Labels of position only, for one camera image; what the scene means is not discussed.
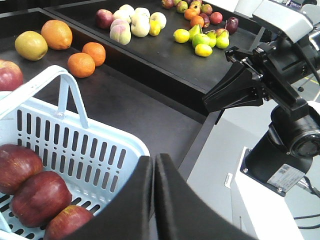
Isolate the yellow lemon near basket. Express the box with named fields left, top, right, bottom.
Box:
left=173, top=28, right=190, bottom=44

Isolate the large orange far right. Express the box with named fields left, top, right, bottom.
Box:
left=41, top=19, right=73, bottom=50

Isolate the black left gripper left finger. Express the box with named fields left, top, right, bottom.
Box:
left=65, top=156, right=153, bottom=240

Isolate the small orange right lower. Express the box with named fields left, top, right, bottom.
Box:
left=82, top=42, right=106, bottom=67

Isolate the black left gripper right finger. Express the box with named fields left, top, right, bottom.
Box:
left=154, top=153, right=252, bottom=240

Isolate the green apple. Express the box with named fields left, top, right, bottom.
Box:
left=192, top=33, right=210, bottom=49

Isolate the small orange right inner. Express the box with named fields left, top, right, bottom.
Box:
left=67, top=52, right=96, bottom=78

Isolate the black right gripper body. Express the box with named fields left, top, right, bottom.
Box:
left=225, top=40, right=313, bottom=113

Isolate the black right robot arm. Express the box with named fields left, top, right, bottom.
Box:
left=154, top=0, right=320, bottom=240

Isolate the light blue plastic basket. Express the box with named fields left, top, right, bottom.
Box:
left=0, top=64, right=151, bottom=240

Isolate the red apple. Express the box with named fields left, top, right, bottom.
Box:
left=43, top=205, right=94, bottom=240
left=9, top=171, right=72, bottom=228
left=0, top=59, right=24, bottom=91
left=0, top=143, right=43, bottom=195

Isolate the black wood fruit display table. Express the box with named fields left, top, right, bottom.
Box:
left=0, top=8, right=216, bottom=182

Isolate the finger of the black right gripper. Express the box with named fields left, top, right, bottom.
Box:
left=202, top=61, right=263, bottom=112

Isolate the small orange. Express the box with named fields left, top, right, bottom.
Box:
left=67, top=52, right=96, bottom=78
left=82, top=42, right=106, bottom=67

